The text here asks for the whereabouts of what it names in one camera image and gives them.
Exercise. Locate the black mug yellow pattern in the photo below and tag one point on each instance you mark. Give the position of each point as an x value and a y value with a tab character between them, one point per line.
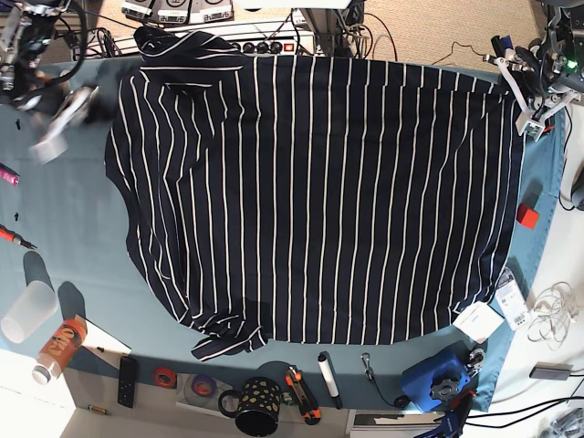
255	407

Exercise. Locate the navy white striped t-shirt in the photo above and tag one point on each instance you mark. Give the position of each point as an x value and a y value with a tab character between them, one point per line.
316	200

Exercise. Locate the white paper sheet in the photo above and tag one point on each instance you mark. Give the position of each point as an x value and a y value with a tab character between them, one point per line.
98	338

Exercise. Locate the orange label bottle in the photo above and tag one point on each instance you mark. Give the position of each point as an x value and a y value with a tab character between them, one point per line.
56	354

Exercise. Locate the carabiner with black cord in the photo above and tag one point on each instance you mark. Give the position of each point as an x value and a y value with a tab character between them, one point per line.
399	402

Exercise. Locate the orange tape roll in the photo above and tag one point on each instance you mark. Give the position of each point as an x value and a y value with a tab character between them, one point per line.
165	378

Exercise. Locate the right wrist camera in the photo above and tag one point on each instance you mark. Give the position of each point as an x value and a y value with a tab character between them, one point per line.
47	150

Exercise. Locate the red cube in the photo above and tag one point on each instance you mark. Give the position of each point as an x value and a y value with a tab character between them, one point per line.
527	216

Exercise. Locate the white black marker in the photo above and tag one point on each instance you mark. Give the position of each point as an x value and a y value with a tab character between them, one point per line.
329	379

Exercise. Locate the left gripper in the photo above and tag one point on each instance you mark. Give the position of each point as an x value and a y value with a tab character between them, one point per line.
543	83

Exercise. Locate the black remote control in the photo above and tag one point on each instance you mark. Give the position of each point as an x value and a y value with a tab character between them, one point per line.
128	373

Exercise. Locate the white packaged item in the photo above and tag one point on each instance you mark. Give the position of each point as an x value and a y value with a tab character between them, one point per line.
511	301

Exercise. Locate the orange screwdriver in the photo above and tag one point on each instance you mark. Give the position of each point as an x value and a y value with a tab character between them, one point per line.
15	238

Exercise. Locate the orange black utility knife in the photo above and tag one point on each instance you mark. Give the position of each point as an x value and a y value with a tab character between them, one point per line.
303	396

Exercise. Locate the translucent plastic cup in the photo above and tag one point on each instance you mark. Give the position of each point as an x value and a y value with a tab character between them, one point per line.
37	303

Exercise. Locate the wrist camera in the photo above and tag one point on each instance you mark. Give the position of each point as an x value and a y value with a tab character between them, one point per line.
527	126
47	150

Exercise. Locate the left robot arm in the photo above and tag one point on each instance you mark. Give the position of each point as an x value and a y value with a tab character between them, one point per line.
563	32

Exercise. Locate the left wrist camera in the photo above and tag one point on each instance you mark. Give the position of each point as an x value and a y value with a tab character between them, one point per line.
527	126

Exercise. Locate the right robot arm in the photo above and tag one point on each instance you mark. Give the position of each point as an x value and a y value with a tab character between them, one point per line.
28	30

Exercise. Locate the purple tape roll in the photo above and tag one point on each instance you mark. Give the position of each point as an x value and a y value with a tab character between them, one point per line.
203	386

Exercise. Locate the pink pen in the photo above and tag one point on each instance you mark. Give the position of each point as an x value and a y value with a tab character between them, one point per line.
9	175

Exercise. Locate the black power strip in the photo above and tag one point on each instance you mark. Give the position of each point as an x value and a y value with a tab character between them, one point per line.
269	47

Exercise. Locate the white paper card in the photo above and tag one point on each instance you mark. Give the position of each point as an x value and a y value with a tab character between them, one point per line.
478	322

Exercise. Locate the blue clamp device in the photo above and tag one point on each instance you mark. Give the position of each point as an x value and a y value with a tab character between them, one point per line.
440	378

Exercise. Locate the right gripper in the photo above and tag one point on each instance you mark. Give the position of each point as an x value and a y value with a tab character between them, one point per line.
55	108

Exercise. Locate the grey adapter box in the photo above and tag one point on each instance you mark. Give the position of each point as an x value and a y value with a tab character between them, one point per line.
550	372

